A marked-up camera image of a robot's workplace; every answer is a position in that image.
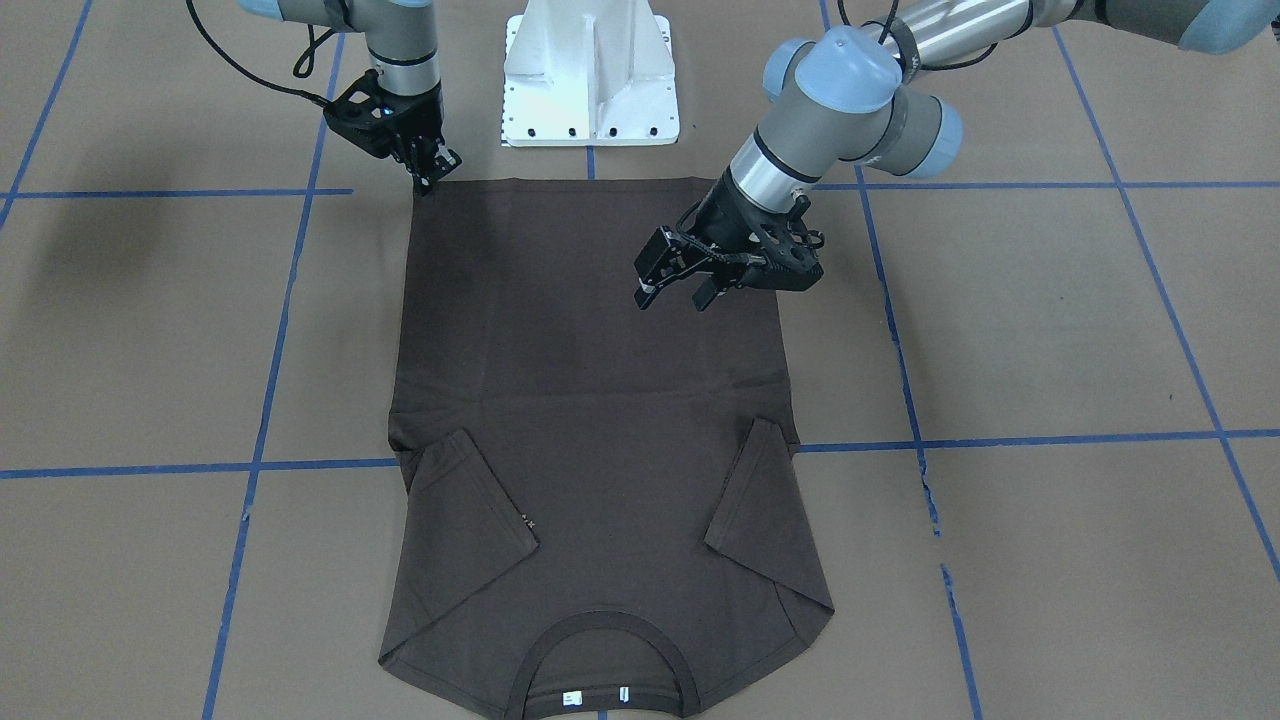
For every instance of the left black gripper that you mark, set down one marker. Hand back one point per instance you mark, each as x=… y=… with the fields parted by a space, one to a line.
x=718 y=224

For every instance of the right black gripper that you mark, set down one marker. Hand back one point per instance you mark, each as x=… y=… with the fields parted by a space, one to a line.
x=413 y=118

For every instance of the dark brown t-shirt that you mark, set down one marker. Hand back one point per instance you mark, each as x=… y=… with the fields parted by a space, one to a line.
x=602 y=510

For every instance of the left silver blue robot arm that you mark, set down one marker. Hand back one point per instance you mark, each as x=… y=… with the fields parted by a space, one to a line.
x=849 y=96

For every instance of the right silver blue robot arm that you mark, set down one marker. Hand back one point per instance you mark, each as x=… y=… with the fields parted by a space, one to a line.
x=400 y=37

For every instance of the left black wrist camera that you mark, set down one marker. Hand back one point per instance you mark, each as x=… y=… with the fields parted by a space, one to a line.
x=784 y=252

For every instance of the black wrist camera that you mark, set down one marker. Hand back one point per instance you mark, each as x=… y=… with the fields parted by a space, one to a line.
x=363 y=116
x=784 y=252

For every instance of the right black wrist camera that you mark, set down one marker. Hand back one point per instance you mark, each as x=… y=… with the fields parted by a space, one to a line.
x=363 y=116

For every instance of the white pedestal column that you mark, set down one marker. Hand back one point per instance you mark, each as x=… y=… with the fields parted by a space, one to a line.
x=589 y=73

